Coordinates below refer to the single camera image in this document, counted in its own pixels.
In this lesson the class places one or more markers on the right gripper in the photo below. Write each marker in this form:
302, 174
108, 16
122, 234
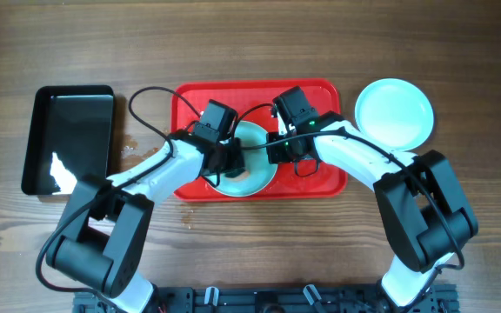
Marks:
277, 149

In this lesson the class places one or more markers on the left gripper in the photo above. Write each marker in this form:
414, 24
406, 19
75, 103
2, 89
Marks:
234, 158

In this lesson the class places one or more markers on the light blue plate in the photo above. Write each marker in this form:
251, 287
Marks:
256, 162
395, 113

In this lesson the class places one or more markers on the green and orange sponge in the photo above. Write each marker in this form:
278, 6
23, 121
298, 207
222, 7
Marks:
237, 175

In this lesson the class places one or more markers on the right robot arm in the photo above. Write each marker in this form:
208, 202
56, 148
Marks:
426, 215

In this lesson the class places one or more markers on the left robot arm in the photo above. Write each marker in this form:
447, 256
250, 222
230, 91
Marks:
100, 237

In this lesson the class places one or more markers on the red plastic serving tray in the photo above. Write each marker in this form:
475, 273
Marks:
326, 181

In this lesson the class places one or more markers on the black rectangular water tray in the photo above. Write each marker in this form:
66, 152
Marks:
70, 137

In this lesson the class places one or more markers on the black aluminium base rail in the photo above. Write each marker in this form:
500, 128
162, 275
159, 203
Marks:
345, 299

